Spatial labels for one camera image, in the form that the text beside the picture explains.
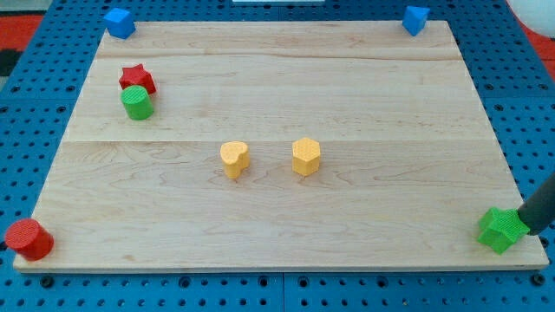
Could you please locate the green star block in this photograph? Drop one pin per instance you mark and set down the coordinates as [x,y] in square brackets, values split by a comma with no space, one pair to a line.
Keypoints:
[501,229]

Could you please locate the wooden board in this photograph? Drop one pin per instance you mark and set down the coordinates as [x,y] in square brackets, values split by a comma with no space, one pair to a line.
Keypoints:
[409,160]

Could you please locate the yellow hexagon block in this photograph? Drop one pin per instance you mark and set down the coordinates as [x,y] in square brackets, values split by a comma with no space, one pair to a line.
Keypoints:
[306,155]

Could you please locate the yellow heart block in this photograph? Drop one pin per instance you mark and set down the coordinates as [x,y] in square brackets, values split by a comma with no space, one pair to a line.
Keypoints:
[235,158]

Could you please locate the green cylinder block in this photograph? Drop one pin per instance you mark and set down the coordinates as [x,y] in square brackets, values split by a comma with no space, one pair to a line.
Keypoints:
[137,102]

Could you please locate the red star block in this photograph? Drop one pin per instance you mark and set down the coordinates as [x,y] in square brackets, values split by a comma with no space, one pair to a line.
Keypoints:
[137,75]

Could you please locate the blue cube block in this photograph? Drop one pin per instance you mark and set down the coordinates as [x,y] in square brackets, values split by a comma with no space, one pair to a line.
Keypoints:
[119,23]

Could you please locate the red cylinder block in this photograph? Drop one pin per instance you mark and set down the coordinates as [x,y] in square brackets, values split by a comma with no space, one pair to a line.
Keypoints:
[27,238]

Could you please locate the white round object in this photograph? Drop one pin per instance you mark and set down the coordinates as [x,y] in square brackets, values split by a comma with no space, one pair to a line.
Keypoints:
[536,15]

